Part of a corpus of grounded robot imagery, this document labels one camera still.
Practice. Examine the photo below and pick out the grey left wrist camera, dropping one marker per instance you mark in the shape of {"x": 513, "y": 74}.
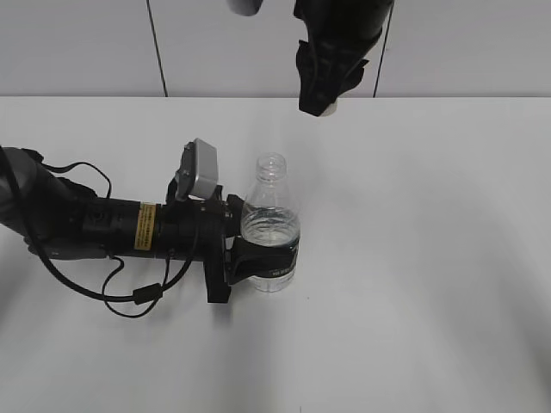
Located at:
{"x": 198, "y": 172}

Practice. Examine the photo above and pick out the clear cestbon water bottle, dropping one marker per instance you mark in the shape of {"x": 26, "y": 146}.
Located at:
{"x": 270, "y": 219}

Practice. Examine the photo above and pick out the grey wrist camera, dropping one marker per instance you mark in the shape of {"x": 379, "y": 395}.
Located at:
{"x": 198, "y": 172}
{"x": 245, "y": 7}

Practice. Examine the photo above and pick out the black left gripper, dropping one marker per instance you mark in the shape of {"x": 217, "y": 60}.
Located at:
{"x": 197, "y": 230}

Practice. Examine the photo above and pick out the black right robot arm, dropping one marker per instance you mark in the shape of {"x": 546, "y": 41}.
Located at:
{"x": 354, "y": 25}

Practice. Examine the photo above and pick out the white green bottle cap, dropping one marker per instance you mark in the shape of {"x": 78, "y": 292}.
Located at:
{"x": 331, "y": 109}

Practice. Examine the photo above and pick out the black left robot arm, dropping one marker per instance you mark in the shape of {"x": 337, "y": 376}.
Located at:
{"x": 63, "y": 220}

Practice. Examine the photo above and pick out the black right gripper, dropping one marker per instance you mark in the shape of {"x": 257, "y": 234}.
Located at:
{"x": 325, "y": 67}

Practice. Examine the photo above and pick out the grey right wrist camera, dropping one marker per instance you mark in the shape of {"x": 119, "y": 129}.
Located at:
{"x": 245, "y": 7}

